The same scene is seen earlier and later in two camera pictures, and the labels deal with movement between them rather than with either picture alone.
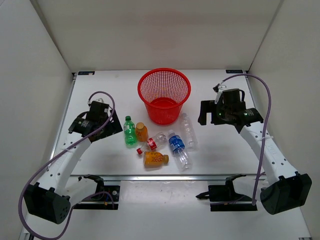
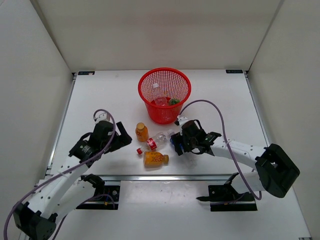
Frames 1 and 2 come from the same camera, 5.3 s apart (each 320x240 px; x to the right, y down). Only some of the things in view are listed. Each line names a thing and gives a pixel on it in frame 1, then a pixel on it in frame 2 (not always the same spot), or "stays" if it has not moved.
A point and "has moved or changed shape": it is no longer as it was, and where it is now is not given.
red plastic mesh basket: [164, 90] stays
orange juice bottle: [142, 132] stays
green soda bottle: [130, 135] -> [174, 101]
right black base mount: [224, 198] stays
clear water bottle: [188, 132] has moved or changed shape
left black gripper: [114, 127] -> [124, 138]
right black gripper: [210, 106] -> [179, 139]
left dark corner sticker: [86, 72] stays
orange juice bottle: [154, 159] stays
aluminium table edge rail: [168, 178] stays
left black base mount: [105, 197] stays
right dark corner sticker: [234, 71] stays
